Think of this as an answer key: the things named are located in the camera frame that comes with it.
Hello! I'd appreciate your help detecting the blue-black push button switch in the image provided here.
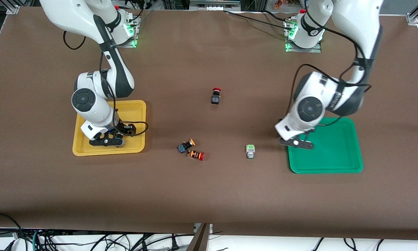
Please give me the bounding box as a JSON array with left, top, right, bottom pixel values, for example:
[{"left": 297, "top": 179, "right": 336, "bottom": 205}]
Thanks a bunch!
[{"left": 177, "top": 138, "right": 196, "bottom": 154}]

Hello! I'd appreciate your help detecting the yellow plastic tray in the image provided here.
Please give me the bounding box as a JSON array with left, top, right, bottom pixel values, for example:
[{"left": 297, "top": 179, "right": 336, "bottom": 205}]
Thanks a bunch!
[{"left": 72, "top": 100, "right": 147, "bottom": 157}]

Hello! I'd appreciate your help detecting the green plastic tray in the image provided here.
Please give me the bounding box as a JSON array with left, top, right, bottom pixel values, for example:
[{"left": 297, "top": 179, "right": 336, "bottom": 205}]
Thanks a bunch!
[{"left": 288, "top": 117, "right": 364, "bottom": 174}]

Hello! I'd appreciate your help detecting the brown table cloth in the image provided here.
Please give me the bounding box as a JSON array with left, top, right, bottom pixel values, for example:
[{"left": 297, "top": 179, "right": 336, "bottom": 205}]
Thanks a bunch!
[{"left": 0, "top": 6, "right": 418, "bottom": 241}]

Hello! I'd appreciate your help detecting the brown wooden beam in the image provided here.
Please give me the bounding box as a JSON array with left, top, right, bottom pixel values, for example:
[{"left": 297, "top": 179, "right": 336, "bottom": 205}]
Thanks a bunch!
[{"left": 186, "top": 223, "right": 211, "bottom": 251}]

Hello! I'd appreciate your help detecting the grey metal device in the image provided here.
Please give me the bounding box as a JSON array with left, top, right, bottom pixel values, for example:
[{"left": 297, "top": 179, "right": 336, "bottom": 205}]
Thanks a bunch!
[{"left": 189, "top": 0, "right": 241, "bottom": 11}]

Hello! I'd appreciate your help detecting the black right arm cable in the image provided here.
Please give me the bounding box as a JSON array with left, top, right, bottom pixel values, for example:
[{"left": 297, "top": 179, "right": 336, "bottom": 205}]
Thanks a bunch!
[{"left": 63, "top": 31, "right": 149, "bottom": 137}]

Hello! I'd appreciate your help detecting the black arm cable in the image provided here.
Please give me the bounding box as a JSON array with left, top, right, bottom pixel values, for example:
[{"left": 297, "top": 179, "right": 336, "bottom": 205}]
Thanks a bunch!
[
  {"left": 292, "top": 9, "right": 372, "bottom": 121},
  {"left": 63, "top": 31, "right": 149, "bottom": 137}
]

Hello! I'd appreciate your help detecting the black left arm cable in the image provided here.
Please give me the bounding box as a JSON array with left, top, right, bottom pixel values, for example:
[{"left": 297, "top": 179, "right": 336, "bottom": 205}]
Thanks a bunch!
[{"left": 292, "top": 9, "right": 372, "bottom": 121}]

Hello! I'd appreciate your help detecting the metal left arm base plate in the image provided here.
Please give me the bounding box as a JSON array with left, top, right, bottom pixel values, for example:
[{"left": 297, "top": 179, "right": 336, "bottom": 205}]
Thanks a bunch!
[{"left": 284, "top": 19, "right": 323, "bottom": 53}]

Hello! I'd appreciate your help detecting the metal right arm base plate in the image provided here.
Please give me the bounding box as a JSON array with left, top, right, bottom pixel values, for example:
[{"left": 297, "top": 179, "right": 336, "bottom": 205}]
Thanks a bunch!
[{"left": 115, "top": 10, "right": 140, "bottom": 48}]

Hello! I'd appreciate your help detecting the teal cable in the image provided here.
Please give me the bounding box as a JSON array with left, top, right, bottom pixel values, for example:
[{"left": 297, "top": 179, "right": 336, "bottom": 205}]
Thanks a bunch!
[{"left": 32, "top": 228, "right": 42, "bottom": 251}]

